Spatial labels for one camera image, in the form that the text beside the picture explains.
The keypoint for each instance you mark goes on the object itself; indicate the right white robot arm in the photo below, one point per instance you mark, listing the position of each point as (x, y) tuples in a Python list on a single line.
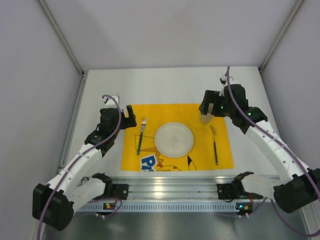
[(298, 184)]

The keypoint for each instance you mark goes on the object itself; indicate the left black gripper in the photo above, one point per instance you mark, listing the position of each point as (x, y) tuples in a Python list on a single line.
[(128, 118)]

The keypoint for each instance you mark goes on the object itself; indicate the knife with green handle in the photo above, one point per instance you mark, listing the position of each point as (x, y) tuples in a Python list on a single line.
[(214, 145)]

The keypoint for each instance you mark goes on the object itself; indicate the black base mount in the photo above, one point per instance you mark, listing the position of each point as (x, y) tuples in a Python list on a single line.
[(229, 192), (119, 191)]

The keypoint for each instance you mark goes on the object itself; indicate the slotted cable duct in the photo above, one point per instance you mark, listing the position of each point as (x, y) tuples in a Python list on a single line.
[(165, 206)]

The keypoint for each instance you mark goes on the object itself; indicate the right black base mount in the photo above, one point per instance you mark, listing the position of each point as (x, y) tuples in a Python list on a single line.
[(229, 192)]

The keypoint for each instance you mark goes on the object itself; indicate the beige cup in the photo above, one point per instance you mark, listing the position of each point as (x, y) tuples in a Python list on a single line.
[(207, 118)]

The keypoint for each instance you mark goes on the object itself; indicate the cream round plate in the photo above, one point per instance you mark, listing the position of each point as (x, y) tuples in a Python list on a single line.
[(173, 140)]

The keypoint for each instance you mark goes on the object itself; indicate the fork with green handle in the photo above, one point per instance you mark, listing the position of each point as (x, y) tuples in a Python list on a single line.
[(143, 126)]

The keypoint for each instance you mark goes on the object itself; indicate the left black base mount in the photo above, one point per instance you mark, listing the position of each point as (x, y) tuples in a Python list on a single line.
[(119, 191)]

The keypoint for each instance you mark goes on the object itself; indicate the yellow Pikachu placemat cloth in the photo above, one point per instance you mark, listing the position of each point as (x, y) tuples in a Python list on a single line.
[(201, 156)]

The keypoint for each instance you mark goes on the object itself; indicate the aluminium mounting rail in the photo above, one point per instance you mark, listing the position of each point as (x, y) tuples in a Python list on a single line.
[(170, 188)]

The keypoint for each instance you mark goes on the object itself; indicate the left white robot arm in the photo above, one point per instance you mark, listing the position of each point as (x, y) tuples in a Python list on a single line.
[(56, 202)]

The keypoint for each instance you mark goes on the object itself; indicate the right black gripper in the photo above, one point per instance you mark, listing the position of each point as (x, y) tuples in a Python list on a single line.
[(207, 103)]

